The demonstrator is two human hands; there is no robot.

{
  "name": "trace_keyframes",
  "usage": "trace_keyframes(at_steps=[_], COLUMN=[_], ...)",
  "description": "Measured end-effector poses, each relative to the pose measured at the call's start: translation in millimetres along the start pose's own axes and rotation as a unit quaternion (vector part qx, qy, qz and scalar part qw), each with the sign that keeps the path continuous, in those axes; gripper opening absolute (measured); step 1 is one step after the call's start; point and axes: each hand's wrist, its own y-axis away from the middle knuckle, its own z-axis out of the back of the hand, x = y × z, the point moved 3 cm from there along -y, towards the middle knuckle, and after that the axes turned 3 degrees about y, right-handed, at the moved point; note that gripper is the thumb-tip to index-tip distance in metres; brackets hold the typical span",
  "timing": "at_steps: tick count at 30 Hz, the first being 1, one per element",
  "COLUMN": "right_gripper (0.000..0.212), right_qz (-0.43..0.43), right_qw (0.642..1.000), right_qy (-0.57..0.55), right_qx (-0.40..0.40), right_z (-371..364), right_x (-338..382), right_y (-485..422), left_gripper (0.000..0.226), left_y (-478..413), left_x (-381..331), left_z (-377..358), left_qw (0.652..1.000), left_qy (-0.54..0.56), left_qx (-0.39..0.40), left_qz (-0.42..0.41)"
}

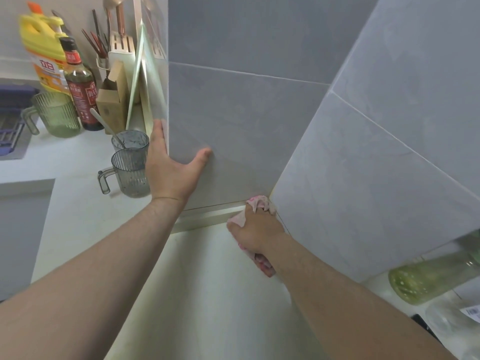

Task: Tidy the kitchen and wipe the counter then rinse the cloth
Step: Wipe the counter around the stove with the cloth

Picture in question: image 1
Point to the person's left hand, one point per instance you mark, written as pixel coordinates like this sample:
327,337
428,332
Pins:
168,179

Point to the person's right hand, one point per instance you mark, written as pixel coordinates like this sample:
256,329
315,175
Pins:
257,232

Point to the pink dish cloth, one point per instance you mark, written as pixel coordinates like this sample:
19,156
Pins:
258,201

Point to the dark tinted drinking glass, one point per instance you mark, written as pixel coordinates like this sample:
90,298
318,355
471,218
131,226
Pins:
129,176

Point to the clear textured drinking glass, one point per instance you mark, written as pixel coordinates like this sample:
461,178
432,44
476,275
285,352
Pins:
131,138

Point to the person's left forearm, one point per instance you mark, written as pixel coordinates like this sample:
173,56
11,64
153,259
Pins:
93,288

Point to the person's right forearm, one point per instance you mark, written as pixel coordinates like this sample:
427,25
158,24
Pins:
356,307

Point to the white countertop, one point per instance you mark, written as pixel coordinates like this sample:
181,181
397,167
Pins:
75,221

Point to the small brown cardboard box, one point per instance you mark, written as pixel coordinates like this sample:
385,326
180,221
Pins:
112,104

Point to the pale green cutting board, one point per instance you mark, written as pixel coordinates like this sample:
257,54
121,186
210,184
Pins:
144,82

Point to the dark sauce bottle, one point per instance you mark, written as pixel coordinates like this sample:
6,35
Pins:
80,93

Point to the green tinted ribbed glass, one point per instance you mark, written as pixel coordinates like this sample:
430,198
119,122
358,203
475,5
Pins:
60,116

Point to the beige utensil holder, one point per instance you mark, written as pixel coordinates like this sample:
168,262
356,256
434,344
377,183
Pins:
122,52

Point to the steel sink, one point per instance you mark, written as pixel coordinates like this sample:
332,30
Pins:
15,153

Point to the brown chopstick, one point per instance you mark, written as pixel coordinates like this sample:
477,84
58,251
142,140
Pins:
93,43

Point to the dark chopstick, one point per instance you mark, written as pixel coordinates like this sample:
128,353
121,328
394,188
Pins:
96,26

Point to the dark sink drain basket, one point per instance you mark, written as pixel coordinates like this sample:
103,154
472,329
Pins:
11,97

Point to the clear bottle yellowish oil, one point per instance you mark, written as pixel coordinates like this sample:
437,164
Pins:
431,277

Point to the beige spatula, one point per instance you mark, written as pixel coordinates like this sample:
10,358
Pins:
112,3

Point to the yellow detergent bottle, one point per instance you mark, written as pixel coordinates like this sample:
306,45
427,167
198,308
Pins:
41,44

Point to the black glass gas stove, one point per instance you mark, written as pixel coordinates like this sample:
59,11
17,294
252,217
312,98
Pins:
422,322

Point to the clear bottle white label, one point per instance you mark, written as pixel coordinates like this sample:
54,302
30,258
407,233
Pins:
453,326

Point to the orange cap yellow bottle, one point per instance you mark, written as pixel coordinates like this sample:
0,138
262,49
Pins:
34,7

